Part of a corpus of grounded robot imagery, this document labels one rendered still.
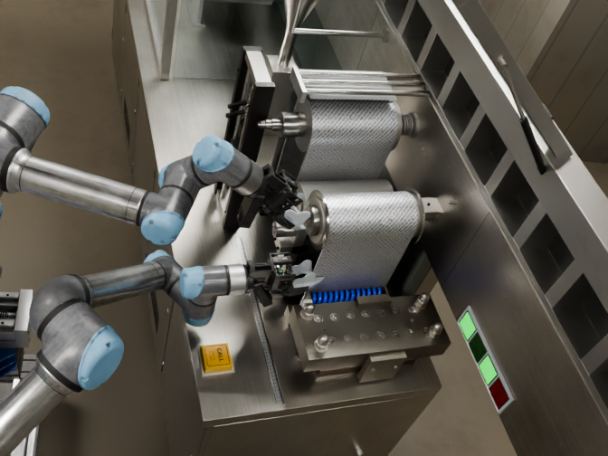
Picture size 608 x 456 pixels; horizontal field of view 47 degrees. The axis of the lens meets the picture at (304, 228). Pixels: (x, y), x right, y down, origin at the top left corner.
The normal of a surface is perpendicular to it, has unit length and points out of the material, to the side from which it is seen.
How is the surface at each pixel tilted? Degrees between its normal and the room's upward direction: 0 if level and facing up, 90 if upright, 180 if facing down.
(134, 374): 0
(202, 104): 0
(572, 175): 0
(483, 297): 90
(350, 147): 92
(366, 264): 90
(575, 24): 90
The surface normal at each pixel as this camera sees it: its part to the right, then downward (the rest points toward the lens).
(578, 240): -0.94, 0.05
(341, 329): 0.23, -0.64
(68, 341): -0.14, -0.32
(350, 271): 0.25, 0.76
